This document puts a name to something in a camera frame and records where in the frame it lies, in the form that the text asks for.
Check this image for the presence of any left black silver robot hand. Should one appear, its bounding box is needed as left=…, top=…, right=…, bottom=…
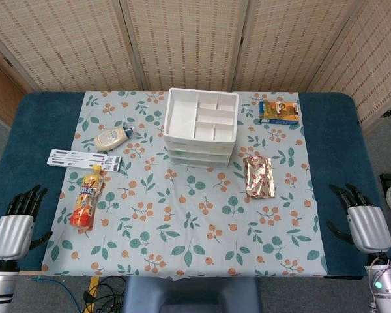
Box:
left=0, top=184, right=53, bottom=261

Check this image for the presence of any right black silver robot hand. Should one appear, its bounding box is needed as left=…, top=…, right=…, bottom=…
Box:
left=325, top=183, right=391, bottom=255

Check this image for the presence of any clear drawer with stationery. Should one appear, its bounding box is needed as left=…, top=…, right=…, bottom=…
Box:
left=165, top=139, right=235, bottom=153

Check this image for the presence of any orange drink bottle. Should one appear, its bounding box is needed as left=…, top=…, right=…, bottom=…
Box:
left=69, top=164, right=106, bottom=229

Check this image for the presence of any white toothbrush pack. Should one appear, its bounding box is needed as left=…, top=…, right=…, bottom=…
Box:
left=49, top=149, right=123, bottom=164
left=46, top=156, right=121, bottom=173

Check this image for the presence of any gold foil snack pack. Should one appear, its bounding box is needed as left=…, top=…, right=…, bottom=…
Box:
left=242, top=155, right=277, bottom=199

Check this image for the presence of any mayonnaise squeeze bottle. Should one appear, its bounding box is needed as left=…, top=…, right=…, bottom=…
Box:
left=93, top=125, right=136, bottom=152

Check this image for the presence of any brown wooden door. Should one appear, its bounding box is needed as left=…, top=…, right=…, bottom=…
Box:
left=0, top=55, right=27, bottom=128

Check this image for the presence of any blue orange cardboard box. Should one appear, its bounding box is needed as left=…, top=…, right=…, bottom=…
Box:
left=258, top=100, right=300, bottom=126

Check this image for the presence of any woven folding screen panel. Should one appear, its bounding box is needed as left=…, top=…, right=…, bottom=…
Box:
left=308, top=0, right=391, bottom=128
left=0, top=0, right=141, bottom=93
left=119, top=0, right=249, bottom=93
left=240, top=0, right=358, bottom=93

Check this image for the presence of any floral tablecloth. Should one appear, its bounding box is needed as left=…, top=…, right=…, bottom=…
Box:
left=40, top=90, right=329, bottom=280

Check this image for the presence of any blue cable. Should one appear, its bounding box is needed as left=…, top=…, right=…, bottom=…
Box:
left=35, top=276, right=87, bottom=309

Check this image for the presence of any black cable bundle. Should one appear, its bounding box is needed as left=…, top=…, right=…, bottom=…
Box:
left=83, top=276, right=128, bottom=313

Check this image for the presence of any white plastic drawer organizer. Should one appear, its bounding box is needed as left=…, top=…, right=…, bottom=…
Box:
left=164, top=87, right=240, bottom=169

